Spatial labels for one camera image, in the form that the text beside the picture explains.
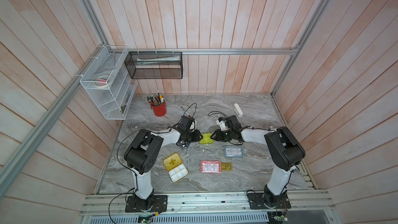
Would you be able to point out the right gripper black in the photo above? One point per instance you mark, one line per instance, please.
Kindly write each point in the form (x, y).
(217, 137)

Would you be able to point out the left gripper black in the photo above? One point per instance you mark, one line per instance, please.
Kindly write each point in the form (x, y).
(197, 134)

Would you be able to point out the green lid white pillbox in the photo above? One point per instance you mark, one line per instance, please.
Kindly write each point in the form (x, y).
(206, 139)

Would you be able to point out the blue pillbox clear lid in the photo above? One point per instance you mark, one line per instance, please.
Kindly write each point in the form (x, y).
(233, 151)

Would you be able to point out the pink pillbox clear lid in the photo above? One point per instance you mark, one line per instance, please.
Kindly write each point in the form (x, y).
(210, 166)

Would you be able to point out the small yellow transparent pillbox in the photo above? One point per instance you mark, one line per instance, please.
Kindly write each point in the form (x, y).
(226, 166)

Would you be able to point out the yellow lid white pillbox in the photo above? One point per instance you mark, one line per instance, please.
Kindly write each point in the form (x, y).
(176, 169)

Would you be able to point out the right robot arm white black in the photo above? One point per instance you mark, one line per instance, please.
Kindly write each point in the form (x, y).
(285, 150)

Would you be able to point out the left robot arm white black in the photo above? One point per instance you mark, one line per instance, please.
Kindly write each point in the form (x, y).
(142, 153)

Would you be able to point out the white rectangular case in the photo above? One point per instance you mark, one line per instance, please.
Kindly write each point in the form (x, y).
(238, 110)

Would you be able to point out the red pen cup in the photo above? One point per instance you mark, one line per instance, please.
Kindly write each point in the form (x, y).
(159, 110)

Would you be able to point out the tape roll on shelf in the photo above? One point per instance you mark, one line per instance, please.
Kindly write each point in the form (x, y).
(103, 81)

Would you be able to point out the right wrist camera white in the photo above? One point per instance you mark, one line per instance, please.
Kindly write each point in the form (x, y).
(221, 122)

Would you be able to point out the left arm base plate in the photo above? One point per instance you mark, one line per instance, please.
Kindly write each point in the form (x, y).
(146, 203)

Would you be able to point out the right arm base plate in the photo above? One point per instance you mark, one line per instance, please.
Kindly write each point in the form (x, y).
(268, 201)

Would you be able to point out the black mesh wall basket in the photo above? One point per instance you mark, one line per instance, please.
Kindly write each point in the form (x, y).
(154, 65)

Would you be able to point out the white wire shelf rack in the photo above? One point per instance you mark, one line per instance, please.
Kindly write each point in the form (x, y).
(112, 102)

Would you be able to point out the aluminium front rail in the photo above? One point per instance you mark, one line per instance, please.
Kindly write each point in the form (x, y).
(209, 202)

